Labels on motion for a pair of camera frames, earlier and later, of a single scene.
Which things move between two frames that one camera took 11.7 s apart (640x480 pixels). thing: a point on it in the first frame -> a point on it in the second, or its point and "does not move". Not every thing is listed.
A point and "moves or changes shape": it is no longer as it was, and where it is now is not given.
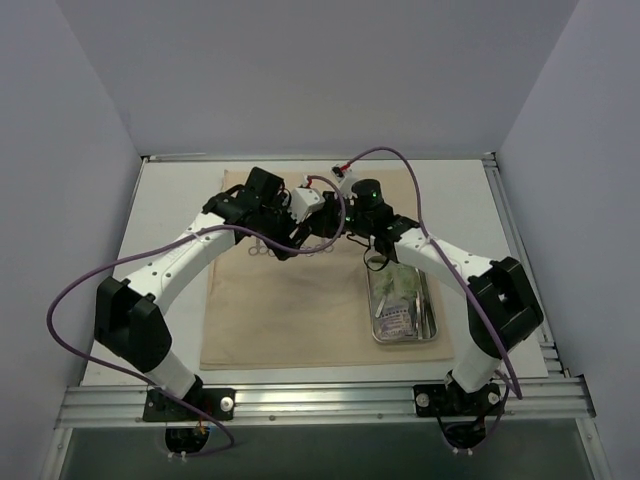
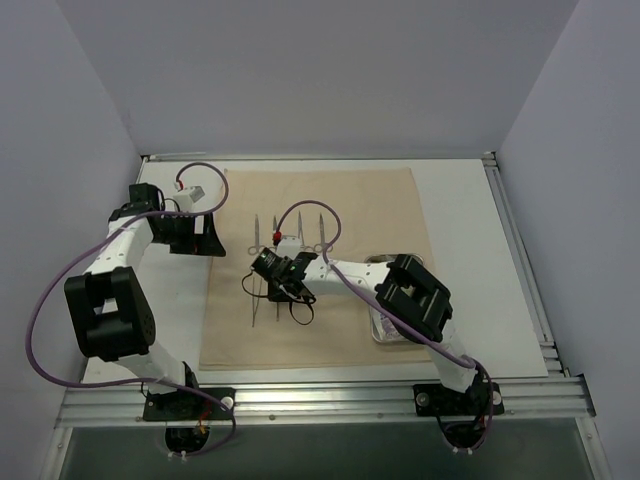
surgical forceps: (426, 323) moves or changes shape
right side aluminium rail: (493, 166) does not move
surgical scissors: (260, 247) does not move
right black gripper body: (331, 220) -> (278, 288)
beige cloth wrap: (313, 307) does not move
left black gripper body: (292, 239) -> (198, 235)
